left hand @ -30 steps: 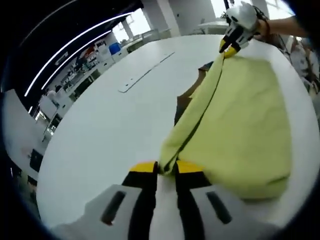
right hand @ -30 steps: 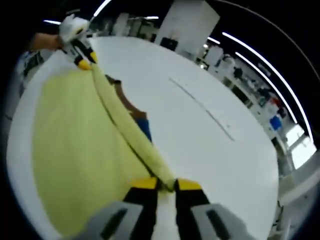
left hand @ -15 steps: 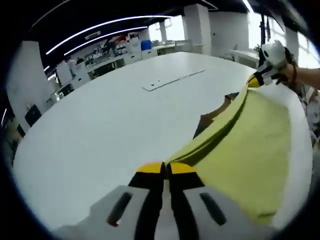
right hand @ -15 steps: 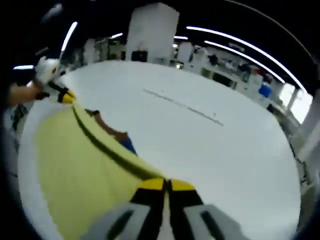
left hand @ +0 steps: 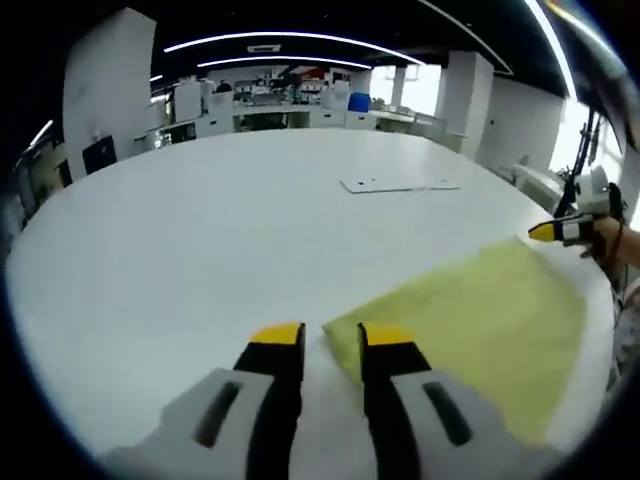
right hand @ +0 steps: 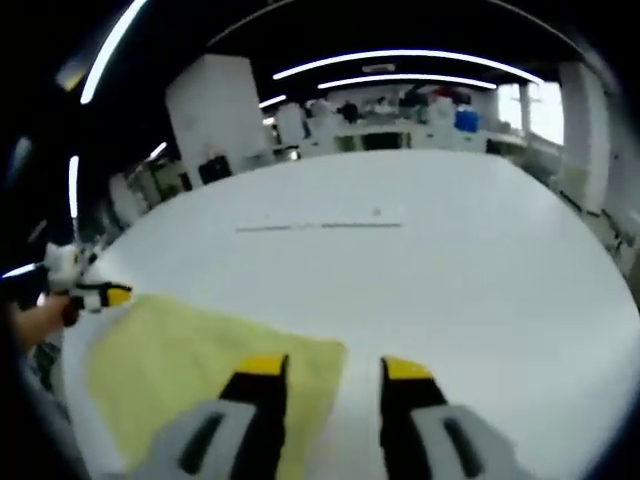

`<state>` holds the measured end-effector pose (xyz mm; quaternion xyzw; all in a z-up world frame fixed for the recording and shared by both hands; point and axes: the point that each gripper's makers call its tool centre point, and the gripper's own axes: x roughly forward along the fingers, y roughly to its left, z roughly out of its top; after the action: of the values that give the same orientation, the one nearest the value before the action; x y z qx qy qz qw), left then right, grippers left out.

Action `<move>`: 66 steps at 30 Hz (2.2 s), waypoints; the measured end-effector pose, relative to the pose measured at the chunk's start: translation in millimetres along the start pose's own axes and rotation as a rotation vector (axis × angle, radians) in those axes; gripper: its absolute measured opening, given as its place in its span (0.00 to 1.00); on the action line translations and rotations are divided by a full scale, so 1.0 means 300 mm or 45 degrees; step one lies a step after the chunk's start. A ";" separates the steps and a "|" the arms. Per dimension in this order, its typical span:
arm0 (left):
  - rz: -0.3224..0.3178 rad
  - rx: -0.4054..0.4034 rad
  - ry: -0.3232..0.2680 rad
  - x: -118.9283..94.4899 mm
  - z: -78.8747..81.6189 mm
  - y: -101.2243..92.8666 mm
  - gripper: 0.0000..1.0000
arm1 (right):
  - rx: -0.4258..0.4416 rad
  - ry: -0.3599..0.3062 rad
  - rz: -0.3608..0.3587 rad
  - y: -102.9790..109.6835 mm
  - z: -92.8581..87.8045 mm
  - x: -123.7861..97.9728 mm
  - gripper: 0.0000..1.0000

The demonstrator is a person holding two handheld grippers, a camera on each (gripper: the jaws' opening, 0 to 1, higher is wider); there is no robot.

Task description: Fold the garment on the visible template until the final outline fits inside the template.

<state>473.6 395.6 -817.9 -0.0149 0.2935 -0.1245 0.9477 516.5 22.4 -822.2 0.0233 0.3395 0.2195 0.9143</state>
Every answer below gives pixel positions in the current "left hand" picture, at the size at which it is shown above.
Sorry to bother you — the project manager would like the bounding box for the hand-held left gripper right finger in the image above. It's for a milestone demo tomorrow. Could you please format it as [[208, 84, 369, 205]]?
[[356, 321, 557, 480]]

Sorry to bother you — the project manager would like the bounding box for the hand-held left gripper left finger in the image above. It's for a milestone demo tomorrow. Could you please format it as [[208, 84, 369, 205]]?
[[98, 321, 308, 480]]

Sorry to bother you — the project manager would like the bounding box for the yellow blue grey garment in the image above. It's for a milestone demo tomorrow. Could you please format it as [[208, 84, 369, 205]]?
[[321, 239, 589, 447]]

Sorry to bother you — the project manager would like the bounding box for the person's right hand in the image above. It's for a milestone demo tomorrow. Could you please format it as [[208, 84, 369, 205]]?
[[579, 216, 627, 265]]

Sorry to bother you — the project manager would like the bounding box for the person's grey clothing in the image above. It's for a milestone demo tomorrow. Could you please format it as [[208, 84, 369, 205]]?
[[606, 278, 640, 392]]

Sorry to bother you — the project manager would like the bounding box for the straight ceiling light strip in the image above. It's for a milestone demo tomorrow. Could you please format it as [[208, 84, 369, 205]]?
[[26, 118, 55, 148], [524, 0, 577, 97]]

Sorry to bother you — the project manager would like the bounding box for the narrow white pillar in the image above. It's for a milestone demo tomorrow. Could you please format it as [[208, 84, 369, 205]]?
[[434, 49, 495, 152]]

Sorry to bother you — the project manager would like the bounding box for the white cabinet counter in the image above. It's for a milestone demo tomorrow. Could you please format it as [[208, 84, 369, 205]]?
[[148, 98, 382, 147]]

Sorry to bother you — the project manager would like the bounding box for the short curved ceiling light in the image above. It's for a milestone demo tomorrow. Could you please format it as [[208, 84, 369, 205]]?
[[196, 54, 375, 70]]

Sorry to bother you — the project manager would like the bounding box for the long curved ceiling light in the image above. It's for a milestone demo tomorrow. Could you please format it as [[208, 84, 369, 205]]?
[[163, 31, 427, 67]]

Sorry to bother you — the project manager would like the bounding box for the wide white pillar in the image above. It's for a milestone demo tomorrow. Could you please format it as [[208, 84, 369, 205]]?
[[61, 6, 157, 180]]

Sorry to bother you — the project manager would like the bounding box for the white table cable cover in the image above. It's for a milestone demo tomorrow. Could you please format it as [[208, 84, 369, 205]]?
[[339, 176, 462, 195]]

